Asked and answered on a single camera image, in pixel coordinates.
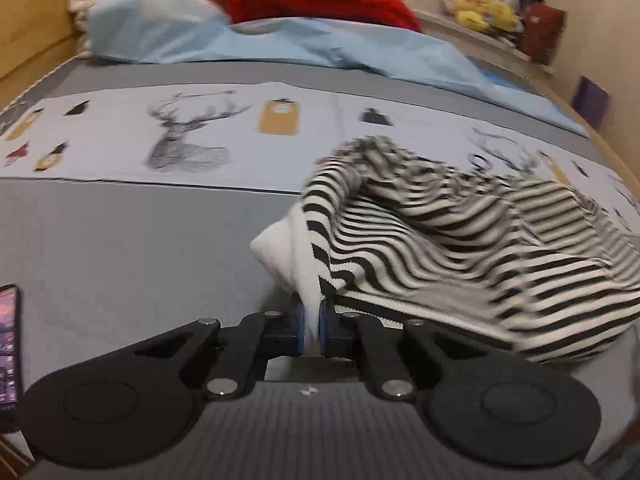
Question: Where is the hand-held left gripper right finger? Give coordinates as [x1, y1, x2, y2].
[318, 299, 507, 401]

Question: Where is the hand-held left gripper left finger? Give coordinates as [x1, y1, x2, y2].
[127, 305, 307, 401]

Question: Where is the black white striped garment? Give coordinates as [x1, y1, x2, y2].
[250, 134, 640, 366]

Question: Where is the grey printed bed sheet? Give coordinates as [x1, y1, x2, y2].
[0, 57, 640, 467]

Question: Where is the black smartphone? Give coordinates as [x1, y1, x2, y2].
[0, 284, 24, 434]

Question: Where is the light blue pillow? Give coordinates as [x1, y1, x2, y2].
[84, 0, 590, 139]

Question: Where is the red blanket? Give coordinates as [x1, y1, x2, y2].
[225, 0, 424, 34]

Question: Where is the purple box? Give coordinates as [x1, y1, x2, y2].
[572, 75, 611, 127]

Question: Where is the yellow plush toy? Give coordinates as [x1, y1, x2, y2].
[451, 0, 522, 32]

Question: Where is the red bag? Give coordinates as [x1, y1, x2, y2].
[517, 3, 567, 64]

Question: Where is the wooden bed frame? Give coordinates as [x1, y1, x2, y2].
[0, 0, 85, 107]

